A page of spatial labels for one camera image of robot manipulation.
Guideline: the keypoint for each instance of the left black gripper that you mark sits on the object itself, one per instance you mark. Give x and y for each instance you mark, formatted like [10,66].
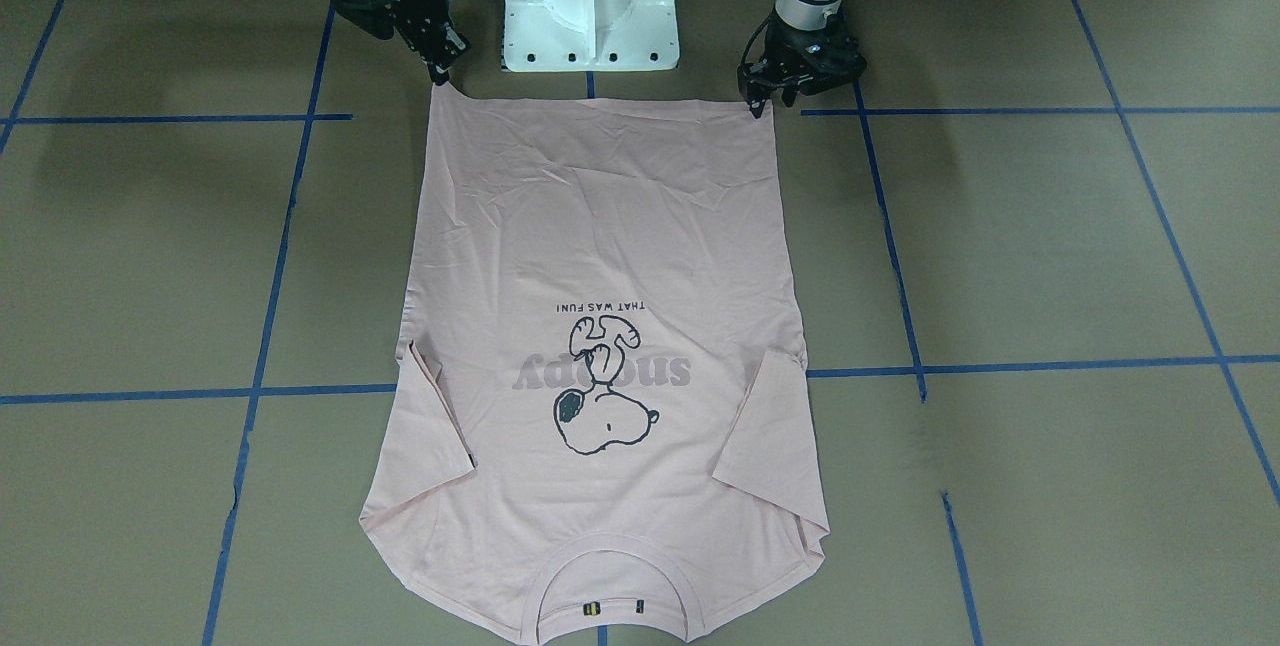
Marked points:
[790,48]

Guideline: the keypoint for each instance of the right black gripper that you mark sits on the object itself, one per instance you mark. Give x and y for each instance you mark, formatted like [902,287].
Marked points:
[418,6]

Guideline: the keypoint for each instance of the pink printed t-shirt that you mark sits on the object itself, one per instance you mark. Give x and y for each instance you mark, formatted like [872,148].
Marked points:
[601,413]

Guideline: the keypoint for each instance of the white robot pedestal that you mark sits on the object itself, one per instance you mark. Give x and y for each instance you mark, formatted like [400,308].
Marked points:
[589,35]

